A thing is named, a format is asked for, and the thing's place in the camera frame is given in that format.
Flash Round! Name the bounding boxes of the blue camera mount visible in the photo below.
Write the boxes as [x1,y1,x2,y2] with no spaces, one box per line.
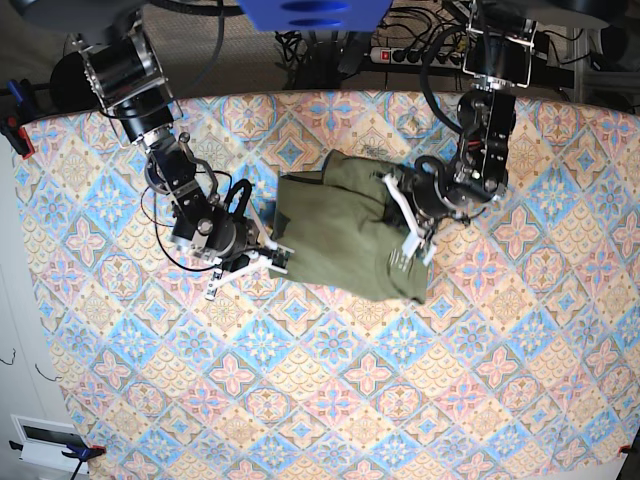
[238,0,392,32]

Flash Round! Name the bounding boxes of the green t-shirt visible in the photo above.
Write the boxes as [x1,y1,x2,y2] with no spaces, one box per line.
[272,150,429,303]

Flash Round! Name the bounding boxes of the blue orange clamp lower left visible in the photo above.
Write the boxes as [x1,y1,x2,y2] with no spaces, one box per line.
[9,440,106,464]

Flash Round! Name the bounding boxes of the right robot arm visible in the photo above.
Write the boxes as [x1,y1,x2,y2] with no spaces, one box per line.
[11,1,292,279]

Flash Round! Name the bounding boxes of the white wall outlet box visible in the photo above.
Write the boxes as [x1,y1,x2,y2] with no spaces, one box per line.
[10,414,84,473]

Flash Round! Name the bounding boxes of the black round stool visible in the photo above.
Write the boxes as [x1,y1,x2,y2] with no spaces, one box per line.
[49,52,99,113]

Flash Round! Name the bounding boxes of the orange clamp lower right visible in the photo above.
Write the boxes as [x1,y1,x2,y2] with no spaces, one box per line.
[618,445,639,455]

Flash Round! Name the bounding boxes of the blue orange clamp upper left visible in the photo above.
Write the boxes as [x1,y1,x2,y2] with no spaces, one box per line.
[1,79,35,159]

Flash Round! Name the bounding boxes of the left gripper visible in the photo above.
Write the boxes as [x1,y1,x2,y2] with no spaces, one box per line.
[380,171,450,245]

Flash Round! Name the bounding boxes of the blue orange clamp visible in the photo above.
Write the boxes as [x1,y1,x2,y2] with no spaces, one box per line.
[9,440,106,464]
[1,79,35,159]

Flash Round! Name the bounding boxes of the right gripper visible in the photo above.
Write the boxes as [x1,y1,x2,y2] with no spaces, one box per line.
[220,204,294,275]

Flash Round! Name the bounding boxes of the white power strip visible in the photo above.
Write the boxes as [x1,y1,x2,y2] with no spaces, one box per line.
[369,47,463,68]

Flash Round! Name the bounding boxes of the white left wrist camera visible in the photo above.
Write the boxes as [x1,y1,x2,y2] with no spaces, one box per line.
[382,173,437,266]

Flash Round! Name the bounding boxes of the patterned tile tablecloth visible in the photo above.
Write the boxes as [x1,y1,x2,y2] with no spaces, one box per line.
[13,99,639,479]

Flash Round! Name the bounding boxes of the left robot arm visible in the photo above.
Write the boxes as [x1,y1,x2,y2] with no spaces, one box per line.
[383,1,628,256]

